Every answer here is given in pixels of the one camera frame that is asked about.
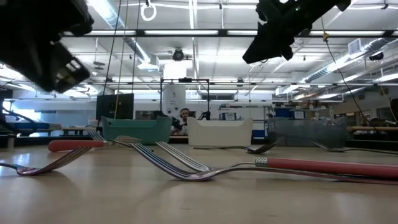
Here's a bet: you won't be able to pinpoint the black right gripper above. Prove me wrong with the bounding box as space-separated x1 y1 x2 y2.
242 0 312 65

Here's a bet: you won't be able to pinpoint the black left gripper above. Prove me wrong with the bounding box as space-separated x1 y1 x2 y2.
0 34 63 91

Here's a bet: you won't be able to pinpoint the red handled silver fork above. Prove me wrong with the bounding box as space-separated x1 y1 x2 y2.
47 135 144 153
154 141 398 180

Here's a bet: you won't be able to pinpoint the dark metal fork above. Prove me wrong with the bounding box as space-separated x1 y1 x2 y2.
88 130 154 152
312 141 398 156
192 143 271 155

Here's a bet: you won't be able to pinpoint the curved black tube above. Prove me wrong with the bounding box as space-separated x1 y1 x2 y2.
0 105 40 134

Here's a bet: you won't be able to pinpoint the blue storage crates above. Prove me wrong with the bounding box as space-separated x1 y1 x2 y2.
273 107 307 121

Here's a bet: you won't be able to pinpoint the wooden workbench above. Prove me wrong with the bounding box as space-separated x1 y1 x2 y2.
348 124 398 133
0 123 97 138

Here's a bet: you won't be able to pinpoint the grey plastic bin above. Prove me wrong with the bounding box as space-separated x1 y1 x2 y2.
267 116 348 147

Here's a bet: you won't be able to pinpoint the black monitor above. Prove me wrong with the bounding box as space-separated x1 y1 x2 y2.
95 93 135 121

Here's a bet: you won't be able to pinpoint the white plastic bin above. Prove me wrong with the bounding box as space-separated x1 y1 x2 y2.
186 116 254 147

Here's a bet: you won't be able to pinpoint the white cabinet with round ports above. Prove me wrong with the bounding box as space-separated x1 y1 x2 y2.
162 83 187 127

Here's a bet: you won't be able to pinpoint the thin black crossbar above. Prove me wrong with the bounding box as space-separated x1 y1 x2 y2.
90 80 398 87

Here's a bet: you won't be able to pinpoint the black overhead crossbar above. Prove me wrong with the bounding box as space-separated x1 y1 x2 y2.
60 29 398 39

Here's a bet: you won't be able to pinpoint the teal plastic bin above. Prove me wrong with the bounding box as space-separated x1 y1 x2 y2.
101 116 173 145

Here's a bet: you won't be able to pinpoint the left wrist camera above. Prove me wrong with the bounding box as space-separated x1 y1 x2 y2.
43 55 91 94

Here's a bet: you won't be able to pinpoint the hanging black cable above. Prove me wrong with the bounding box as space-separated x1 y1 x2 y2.
96 0 123 131
131 0 141 94

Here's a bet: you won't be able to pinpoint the black stand frame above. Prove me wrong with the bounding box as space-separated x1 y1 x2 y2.
159 77 211 121

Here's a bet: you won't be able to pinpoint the hanging yellow cable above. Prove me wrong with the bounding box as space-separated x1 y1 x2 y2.
113 0 129 119

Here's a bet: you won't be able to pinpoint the silver ventilation duct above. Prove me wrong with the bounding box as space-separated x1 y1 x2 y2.
303 37 398 83
90 0 152 63

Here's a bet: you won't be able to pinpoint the white cable ring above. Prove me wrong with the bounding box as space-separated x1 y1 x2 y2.
140 0 157 22

